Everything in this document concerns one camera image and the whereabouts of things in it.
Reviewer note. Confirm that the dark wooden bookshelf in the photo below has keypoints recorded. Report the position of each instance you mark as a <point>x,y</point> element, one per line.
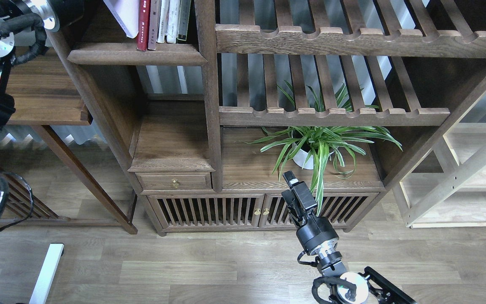
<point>189,111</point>

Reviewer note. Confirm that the white metal bar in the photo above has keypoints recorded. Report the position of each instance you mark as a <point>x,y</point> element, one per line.
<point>47,273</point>

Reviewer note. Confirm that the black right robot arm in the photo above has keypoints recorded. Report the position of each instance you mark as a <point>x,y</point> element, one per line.
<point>336,285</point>

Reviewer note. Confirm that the maroon book white characters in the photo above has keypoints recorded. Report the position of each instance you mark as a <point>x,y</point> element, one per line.
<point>153,25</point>

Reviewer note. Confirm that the white upright book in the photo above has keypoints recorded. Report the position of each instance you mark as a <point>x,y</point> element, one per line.
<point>163,20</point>
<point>173,21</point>

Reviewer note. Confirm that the light wooden shelf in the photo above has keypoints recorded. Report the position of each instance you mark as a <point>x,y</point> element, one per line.
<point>456,196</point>

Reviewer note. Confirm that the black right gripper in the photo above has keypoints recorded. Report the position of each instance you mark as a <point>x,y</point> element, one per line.
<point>315,233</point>

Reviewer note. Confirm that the white upright book left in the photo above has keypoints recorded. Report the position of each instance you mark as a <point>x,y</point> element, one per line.
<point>163,20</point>

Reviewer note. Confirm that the dark green upright book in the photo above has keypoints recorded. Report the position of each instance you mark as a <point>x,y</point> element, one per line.
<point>183,21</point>

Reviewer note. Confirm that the dark wooden side table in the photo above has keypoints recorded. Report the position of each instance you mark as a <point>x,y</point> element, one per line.
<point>45,96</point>

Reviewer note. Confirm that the white paperback book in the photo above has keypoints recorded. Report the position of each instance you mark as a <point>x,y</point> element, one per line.
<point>126,14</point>

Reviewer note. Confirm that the white plant pot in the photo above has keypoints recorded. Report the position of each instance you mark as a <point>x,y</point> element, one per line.
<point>302,159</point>

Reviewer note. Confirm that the white upright book middle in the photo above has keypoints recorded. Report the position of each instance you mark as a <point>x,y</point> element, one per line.
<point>173,21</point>

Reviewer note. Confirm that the green spider plant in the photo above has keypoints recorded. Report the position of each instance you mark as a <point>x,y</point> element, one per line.
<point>323,144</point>

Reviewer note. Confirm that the red hardcover book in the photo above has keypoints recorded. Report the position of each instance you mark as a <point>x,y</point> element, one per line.
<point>143,25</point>

